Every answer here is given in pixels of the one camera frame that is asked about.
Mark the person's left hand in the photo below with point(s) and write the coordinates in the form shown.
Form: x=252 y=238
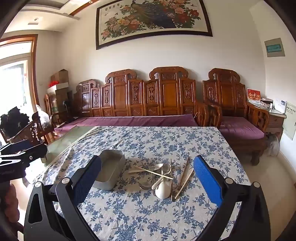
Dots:
x=11 y=197

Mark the rectangular metal tray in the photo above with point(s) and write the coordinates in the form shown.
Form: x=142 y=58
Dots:
x=111 y=169

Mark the carved wooden chair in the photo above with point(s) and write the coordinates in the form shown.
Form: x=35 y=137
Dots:
x=32 y=132

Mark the white wall notice sheet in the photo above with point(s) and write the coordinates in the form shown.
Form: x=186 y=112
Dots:
x=290 y=120

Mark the framed peacock painting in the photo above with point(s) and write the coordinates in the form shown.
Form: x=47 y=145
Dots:
x=152 y=20

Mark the blue floral tablecloth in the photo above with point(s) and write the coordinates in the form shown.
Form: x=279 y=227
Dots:
x=143 y=143

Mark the carved wooden sofa bench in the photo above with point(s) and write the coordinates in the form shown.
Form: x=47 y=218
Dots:
x=168 y=92

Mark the black cloth bundle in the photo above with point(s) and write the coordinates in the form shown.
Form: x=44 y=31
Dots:
x=13 y=120

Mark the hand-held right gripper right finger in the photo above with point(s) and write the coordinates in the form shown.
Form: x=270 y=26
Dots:
x=205 y=183

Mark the brown cardboard box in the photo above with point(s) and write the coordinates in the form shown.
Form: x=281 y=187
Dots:
x=59 y=76

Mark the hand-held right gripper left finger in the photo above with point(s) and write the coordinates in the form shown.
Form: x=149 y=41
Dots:
x=86 y=185

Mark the white box with red flowers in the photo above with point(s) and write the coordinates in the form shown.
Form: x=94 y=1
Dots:
x=59 y=87

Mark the clear plastic bag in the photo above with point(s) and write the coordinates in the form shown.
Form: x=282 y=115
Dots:
x=272 y=146

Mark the white plastic bag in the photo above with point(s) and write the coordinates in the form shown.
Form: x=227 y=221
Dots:
x=44 y=117

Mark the red sign card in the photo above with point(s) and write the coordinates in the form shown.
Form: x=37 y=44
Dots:
x=253 y=95

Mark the wooden chopstick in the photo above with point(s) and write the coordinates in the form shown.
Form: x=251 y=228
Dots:
x=185 y=169
x=184 y=184
x=171 y=162
x=152 y=172

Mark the wooden side table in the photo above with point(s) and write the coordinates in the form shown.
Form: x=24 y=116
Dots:
x=276 y=120

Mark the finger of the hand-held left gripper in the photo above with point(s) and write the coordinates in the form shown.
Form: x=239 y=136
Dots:
x=34 y=153
x=18 y=144

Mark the grey wall panel box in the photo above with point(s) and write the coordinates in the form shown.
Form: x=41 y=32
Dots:
x=274 y=48

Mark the carved wooden armchair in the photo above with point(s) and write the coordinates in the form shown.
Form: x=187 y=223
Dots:
x=227 y=92

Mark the wooden framed window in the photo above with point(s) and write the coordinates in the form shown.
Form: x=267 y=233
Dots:
x=17 y=76

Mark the purple armchair cushion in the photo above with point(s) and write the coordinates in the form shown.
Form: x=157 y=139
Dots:
x=240 y=127

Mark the purple sofa cushion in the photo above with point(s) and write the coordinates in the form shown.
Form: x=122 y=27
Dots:
x=129 y=121

